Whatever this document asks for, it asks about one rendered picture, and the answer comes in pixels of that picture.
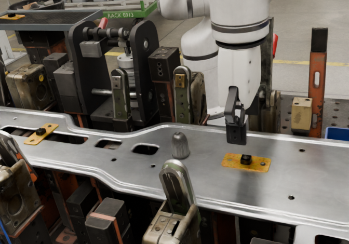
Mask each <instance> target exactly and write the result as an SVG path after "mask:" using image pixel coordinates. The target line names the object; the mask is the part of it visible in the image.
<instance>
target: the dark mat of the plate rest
mask: <svg viewBox="0 0 349 244"><path fill-rule="evenodd" d="M93 13H95V12H16V13H15V14H16V15H24V16H25V17H23V18H20V19H18V20H8V19H0V24H75V23H77V22H79V21H81V20H83V19H85V18H86V17H88V16H90V15H91V14H93ZM7 14H9V13H6V14H4V15H1V16H0V17H2V16H5V15H7Z"/></svg>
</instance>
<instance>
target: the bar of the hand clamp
mask: <svg viewBox="0 0 349 244"><path fill-rule="evenodd" d="M269 20H270V24H269V33H268V35H267V36H266V40H265V42H264V43H263V44H261V45H260V50H261V81H260V85H266V107H270V95H271V91H272V71H273V31H274V17H273V16H269Z"/></svg>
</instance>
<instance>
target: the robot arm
mask: <svg viewBox="0 0 349 244"><path fill-rule="evenodd" d="M270 2H271V0H157V7H158V11H159V12H160V14H161V15H162V16H163V17H164V18H166V19H168V20H173V21H177V20H184V19H190V18H196V17H202V16H205V17H204V18H203V20H202V21H201V22H200V23H199V24H198V25H196V26H195V27H193V28H192V29H190V30H188V31H187V32H186V33H184V34H183V36H182V37H181V50H182V56H183V64H184V65H185V66H187V67H189V68H190V69H191V71H192V72H202V73H203V74H204V80H205V91H206V101H207V112H208V113H207V114H210V117H211V116H216V115H220V114H222V113H224V116H225V119H224V120H225V124H226V139H227V143H229V144H237V145H246V144H247V128H246V123H244V120H245V115H255V116H258V115H259V95H256V94H258V93H259V85H260V81H261V50H260V45H261V44H263V43H264V42H265V40H266V36H267V35H268V33H269V24H270V20H269V5H270ZM236 102H240V104H241V105H236ZM235 110H240V118H239V117H238V116H237V115H235Z"/></svg>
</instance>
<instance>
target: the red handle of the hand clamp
mask: <svg viewBox="0 0 349 244"><path fill-rule="evenodd" d="M277 41H278V36H277V35H276V34H275V33H273V59H274V58H275V52H276V47H277ZM257 95H259V101H265V99H266V85H259V93H258V94H257Z"/></svg>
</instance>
